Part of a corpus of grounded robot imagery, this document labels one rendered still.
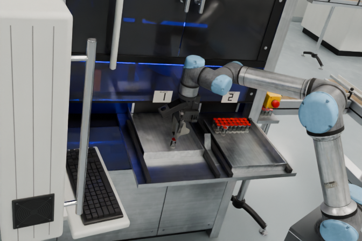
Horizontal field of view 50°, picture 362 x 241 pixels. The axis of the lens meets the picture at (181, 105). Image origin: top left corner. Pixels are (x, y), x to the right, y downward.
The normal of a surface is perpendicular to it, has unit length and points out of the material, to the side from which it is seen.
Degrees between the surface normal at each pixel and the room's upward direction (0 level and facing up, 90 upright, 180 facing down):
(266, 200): 0
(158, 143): 0
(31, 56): 90
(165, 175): 0
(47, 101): 90
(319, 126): 83
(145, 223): 90
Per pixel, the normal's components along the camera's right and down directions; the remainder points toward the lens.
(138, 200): 0.30, 0.53
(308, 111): -0.58, 0.19
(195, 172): 0.18, -0.85
